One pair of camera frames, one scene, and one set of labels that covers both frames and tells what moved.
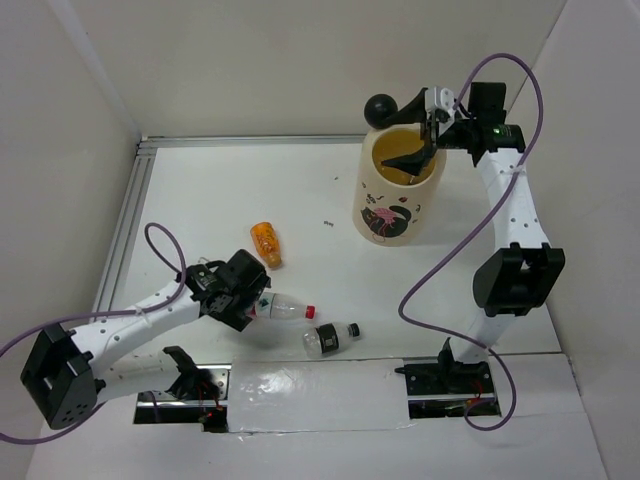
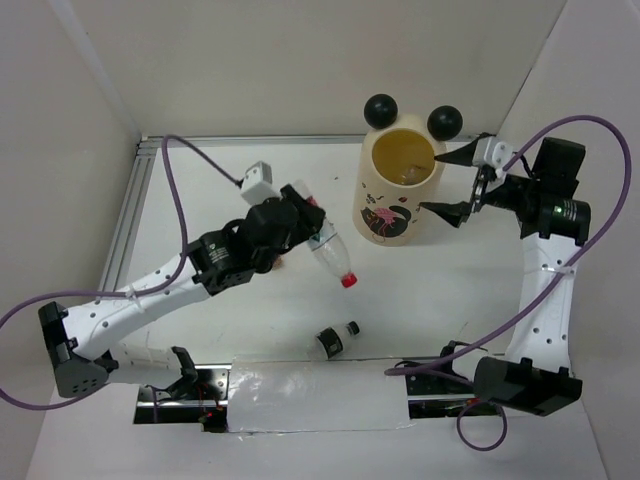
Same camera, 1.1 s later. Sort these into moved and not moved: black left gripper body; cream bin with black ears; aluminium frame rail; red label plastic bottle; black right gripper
Moved: black right gripper; black left gripper body; red label plastic bottle
Not moved: aluminium frame rail; cream bin with black ears
